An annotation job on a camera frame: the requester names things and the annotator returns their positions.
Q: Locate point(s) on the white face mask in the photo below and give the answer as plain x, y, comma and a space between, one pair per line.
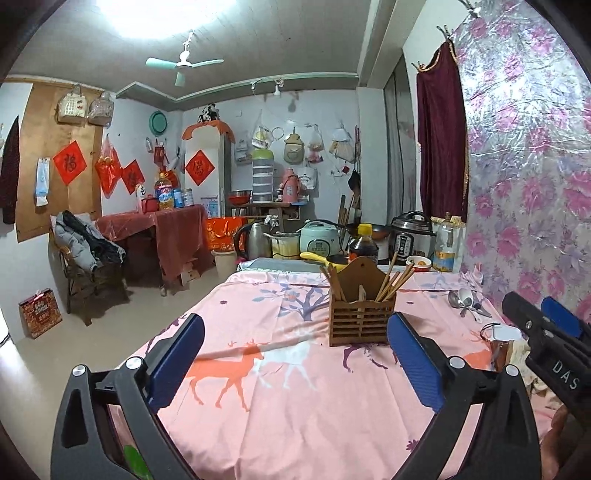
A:
500, 332

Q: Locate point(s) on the bamboo chopstick with red print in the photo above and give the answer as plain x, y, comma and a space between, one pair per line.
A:
335, 284

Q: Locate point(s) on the copper frying pan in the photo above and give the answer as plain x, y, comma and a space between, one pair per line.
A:
377, 232

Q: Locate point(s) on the red cloth covered side table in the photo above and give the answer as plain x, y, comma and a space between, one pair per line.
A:
179, 236

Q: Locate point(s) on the light green rice cooker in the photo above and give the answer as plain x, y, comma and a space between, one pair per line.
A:
320, 237

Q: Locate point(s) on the red gift bag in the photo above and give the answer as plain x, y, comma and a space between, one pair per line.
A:
40, 312

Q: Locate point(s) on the chopstick standing in holder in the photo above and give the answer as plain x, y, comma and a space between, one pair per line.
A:
325, 272
387, 279

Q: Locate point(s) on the pink thermos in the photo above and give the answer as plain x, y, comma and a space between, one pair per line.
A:
290, 186

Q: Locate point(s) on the right hand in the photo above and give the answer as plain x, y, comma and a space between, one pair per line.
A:
558, 443

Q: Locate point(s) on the yellow oil bottle on side table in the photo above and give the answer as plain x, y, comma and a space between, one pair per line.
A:
163, 190

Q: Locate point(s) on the green ceiling fan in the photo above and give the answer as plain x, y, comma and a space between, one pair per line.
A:
183, 63

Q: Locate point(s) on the stainless electric kettle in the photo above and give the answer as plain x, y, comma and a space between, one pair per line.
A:
252, 241

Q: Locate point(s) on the green round plate on wall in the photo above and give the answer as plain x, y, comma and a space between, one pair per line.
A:
157, 123

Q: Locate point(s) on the brown wooden utensil holder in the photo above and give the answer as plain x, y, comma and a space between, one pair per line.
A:
360, 319

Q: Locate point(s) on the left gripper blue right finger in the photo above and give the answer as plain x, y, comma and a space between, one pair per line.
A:
422, 373

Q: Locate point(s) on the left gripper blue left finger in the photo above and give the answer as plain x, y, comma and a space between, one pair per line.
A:
169, 361

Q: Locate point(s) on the stacked steamer with green lid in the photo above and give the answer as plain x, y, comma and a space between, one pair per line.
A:
262, 175

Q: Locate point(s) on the white ceramic spoon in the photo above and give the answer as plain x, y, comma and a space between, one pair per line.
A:
467, 301

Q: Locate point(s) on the metal spoon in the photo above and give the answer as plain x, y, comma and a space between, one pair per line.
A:
456, 303

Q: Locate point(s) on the red white bowl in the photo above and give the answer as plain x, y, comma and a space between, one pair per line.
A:
420, 263

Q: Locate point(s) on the grey jacket on chair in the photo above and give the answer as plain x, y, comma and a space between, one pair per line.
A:
89, 249

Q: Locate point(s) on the silver pressure cooker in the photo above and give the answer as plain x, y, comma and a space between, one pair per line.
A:
412, 235

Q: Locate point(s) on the white refrigerator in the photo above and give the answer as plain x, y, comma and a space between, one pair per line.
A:
207, 165

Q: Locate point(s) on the yellow rice paddle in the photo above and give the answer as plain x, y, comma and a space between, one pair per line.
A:
327, 262

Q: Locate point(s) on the dark soy sauce bottle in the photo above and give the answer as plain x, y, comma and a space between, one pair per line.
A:
363, 246

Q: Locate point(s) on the steel pot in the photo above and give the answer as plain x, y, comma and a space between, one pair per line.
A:
285, 246

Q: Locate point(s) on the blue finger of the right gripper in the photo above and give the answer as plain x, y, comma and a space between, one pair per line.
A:
561, 317

